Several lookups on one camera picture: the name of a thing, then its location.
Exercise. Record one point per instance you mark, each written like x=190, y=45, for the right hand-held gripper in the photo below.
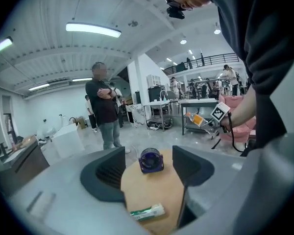
x=220, y=112

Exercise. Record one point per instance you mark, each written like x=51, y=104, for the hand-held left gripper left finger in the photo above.
x=63, y=197

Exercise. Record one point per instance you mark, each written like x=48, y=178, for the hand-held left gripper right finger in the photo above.
x=235, y=192

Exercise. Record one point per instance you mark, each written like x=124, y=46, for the orange capped bottle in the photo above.
x=199, y=121

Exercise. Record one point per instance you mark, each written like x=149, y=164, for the green and white bottle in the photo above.
x=147, y=212

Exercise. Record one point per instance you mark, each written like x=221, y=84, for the person's right forearm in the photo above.
x=242, y=109

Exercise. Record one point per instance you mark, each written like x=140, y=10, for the oval wooden table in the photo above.
x=152, y=190

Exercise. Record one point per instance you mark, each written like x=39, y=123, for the pink jacket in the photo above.
x=235, y=131

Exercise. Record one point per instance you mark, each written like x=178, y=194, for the metal table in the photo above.
x=193, y=103

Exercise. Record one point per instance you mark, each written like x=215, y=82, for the dark wooden desk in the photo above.
x=22, y=165

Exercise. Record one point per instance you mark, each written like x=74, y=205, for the black balcony railing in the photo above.
x=205, y=61

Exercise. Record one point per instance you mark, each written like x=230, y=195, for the white box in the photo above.
x=67, y=141

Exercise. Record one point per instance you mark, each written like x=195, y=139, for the person's black clothed body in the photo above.
x=264, y=45

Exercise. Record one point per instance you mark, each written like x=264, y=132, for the marble patterned counter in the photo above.
x=136, y=115

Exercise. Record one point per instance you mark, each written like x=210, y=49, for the purple desk fan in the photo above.
x=150, y=160

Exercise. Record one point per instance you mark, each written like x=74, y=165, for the long ceiling light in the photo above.
x=0, y=47
x=93, y=29

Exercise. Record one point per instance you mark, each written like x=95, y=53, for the black head camera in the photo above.
x=176, y=12

